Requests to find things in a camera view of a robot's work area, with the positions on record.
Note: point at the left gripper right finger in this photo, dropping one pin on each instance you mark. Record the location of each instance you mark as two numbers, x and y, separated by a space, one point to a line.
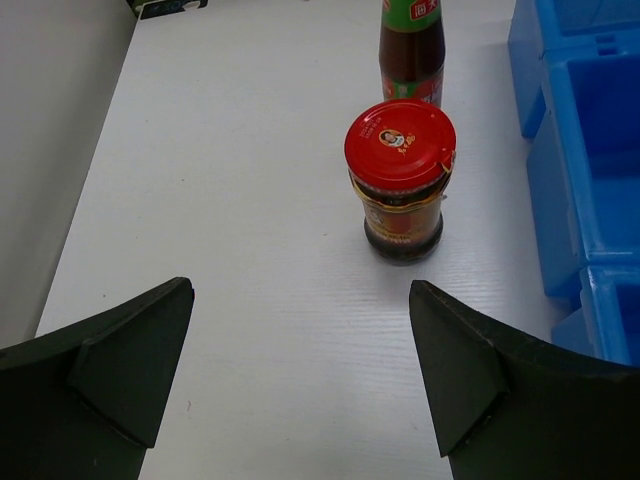
507 405

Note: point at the blue three-compartment plastic bin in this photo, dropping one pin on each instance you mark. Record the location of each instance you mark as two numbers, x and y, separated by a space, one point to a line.
575 70

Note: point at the tall sauce bottle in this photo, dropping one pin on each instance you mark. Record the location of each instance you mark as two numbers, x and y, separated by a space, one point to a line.
412 50

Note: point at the left black corner label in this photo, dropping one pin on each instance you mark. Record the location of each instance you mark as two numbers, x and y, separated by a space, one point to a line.
149 9

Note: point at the red-lid sauce jar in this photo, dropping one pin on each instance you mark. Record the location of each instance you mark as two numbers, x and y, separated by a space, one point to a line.
400 156

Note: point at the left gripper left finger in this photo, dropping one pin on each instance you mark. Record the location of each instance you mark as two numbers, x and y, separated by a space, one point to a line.
87 401

